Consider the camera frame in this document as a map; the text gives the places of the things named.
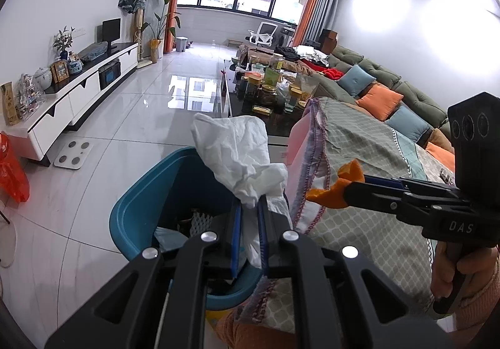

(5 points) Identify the orange peel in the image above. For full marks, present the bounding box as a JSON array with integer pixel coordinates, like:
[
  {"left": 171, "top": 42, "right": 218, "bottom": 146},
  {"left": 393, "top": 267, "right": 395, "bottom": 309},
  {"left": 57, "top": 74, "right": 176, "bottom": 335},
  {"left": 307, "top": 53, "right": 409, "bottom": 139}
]
[{"left": 306, "top": 159, "right": 365, "bottom": 208}]

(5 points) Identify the white tissue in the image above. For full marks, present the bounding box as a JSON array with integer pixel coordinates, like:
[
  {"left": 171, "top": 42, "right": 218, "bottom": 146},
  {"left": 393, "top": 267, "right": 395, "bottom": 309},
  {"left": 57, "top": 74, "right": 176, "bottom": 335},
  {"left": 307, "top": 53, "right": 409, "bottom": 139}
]
[{"left": 191, "top": 113, "right": 291, "bottom": 269}]

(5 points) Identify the white paper cup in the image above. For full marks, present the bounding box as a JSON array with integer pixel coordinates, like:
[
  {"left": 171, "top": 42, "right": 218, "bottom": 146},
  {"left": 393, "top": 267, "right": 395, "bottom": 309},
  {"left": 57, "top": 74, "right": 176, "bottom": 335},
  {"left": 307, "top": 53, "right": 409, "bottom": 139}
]
[{"left": 154, "top": 227, "right": 188, "bottom": 252}]

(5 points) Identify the pink sleeve forearm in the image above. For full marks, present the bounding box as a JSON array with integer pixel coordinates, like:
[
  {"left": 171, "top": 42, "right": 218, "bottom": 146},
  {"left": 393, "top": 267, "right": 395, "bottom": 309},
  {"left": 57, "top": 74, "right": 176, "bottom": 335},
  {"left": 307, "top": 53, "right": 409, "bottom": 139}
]
[{"left": 451, "top": 273, "right": 499, "bottom": 348}]

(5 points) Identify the teal plastic trash bin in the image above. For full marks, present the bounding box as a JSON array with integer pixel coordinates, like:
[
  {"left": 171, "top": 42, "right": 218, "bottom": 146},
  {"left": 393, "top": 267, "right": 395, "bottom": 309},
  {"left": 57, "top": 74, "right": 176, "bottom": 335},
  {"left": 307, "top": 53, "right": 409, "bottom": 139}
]
[{"left": 109, "top": 147, "right": 261, "bottom": 311}]

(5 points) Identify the white small trash can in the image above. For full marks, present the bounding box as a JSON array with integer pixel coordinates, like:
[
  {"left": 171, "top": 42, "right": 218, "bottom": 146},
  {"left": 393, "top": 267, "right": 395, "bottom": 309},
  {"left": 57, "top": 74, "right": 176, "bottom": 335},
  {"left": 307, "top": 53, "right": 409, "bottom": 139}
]
[{"left": 175, "top": 36, "right": 188, "bottom": 52}]

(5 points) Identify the person's right hand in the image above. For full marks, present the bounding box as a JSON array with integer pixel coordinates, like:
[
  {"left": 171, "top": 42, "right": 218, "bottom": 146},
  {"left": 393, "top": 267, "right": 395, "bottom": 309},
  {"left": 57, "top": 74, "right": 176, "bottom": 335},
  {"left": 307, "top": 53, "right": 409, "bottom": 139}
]
[{"left": 431, "top": 242, "right": 499, "bottom": 310}]

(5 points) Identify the red clear plastic packet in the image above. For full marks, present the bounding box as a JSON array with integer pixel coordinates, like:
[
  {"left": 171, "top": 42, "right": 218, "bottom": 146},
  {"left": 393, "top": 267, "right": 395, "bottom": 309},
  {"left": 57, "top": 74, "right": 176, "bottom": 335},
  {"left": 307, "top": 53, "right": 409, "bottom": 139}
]
[{"left": 440, "top": 169, "right": 455, "bottom": 186}]

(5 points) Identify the orange cushion near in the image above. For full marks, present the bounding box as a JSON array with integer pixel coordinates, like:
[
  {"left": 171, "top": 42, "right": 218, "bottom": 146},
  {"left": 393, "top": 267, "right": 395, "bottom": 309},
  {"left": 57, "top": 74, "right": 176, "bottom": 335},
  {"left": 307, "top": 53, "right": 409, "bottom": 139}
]
[{"left": 425, "top": 142, "right": 455, "bottom": 172}]

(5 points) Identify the orange cushion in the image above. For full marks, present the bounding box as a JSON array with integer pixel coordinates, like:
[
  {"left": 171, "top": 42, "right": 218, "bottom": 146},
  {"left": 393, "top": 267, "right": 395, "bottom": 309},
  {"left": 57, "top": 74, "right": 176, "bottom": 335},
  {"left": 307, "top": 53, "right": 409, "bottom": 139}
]
[
  {"left": 425, "top": 142, "right": 455, "bottom": 172},
  {"left": 357, "top": 83, "right": 403, "bottom": 121}
]

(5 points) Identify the teal cushion near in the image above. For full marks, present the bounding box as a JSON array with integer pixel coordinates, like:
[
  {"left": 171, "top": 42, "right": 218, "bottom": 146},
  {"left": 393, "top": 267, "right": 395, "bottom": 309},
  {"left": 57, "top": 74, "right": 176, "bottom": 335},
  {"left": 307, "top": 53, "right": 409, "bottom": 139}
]
[{"left": 385, "top": 103, "right": 433, "bottom": 143}]

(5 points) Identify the teal cushion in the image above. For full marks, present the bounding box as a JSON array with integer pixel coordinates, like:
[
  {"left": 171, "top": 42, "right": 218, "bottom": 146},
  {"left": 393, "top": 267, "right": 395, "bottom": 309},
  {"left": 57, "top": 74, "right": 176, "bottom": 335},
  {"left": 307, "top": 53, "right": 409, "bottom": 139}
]
[
  {"left": 337, "top": 65, "right": 375, "bottom": 98},
  {"left": 385, "top": 103, "right": 433, "bottom": 143}
]

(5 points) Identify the patterned green tablecloth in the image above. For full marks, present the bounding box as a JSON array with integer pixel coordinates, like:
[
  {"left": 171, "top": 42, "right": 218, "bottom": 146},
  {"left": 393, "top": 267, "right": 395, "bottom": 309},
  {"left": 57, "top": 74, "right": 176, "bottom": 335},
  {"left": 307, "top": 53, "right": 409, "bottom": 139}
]
[{"left": 234, "top": 96, "right": 458, "bottom": 336}]

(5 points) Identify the orange cushion far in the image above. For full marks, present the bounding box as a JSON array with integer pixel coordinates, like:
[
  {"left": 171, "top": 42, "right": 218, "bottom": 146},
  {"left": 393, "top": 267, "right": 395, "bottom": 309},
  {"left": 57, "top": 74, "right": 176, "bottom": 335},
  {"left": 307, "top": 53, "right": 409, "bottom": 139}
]
[{"left": 357, "top": 83, "right": 403, "bottom": 121}]

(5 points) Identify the teal cushion far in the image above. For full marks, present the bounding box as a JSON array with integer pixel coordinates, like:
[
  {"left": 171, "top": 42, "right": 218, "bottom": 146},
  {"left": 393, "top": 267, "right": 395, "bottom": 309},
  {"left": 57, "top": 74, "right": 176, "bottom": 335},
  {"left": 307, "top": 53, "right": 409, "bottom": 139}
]
[{"left": 337, "top": 65, "right": 375, "bottom": 98}]

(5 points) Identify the green brown sectional sofa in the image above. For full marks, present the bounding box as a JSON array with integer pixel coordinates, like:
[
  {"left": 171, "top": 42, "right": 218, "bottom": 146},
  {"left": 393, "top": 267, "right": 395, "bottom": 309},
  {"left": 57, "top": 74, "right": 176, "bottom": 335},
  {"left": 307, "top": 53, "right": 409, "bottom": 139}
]
[{"left": 237, "top": 42, "right": 458, "bottom": 162}]

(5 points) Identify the black glass coffee table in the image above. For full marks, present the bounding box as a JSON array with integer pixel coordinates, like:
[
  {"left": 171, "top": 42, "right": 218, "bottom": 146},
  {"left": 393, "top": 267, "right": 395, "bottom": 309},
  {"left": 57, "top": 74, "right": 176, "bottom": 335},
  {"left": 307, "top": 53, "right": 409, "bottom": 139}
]
[{"left": 220, "top": 60, "right": 304, "bottom": 146}]

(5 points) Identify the white office chair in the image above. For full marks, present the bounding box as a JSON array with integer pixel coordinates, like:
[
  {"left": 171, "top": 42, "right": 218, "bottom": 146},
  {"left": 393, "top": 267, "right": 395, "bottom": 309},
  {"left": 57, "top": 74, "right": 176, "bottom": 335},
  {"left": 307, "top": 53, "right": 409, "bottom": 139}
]
[{"left": 247, "top": 22, "right": 278, "bottom": 47}]

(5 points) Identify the right orange grey curtain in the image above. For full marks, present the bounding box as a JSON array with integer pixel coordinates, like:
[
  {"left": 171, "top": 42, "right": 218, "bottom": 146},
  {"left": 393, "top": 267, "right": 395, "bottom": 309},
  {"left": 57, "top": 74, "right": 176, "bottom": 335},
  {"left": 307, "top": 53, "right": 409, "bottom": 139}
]
[{"left": 292, "top": 0, "right": 339, "bottom": 46}]

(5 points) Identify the white bathroom scale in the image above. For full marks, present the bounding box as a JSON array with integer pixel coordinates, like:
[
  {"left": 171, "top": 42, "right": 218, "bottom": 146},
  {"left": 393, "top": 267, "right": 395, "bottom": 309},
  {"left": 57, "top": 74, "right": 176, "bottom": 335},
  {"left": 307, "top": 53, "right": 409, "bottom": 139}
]
[{"left": 53, "top": 139, "right": 94, "bottom": 171}]

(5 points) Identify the tall green potted plant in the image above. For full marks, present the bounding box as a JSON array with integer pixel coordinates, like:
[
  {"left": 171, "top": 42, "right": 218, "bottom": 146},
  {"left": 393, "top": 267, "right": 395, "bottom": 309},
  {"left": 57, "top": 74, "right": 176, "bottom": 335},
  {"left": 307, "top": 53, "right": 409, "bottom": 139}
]
[{"left": 142, "top": 0, "right": 181, "bottom": 64}]

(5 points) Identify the white black tv cabinet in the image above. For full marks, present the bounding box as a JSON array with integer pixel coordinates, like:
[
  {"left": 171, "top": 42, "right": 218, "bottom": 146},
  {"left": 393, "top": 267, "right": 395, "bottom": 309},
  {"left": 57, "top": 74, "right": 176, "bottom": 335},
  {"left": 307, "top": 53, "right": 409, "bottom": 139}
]
[{"left": 1, "top": 43, "right": 138, "bottom": 166}]

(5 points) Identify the orange plastic bag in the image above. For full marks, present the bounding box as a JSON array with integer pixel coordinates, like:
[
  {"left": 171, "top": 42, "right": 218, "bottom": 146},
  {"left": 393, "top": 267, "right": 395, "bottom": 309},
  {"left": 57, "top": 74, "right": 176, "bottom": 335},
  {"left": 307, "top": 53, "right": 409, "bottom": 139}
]
[{"left": 0, "top": 132, "right": 30, "bottom": 203}]

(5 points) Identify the black monitor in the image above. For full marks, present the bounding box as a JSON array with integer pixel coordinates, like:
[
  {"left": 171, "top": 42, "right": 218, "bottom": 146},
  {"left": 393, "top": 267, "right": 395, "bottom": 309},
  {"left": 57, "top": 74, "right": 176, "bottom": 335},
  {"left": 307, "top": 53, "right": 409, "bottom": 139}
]
[{"left": 102, "top": 18, "right": 121, "bottom": 54}]

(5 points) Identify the framed picture on cabinet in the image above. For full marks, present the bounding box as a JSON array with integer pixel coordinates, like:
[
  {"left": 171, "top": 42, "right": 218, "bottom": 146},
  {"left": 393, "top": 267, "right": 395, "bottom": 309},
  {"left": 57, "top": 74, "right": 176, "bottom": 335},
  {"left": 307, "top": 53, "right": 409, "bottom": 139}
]
[{"left": 50, "top": 60, "right": 70, "bottom": 84}]

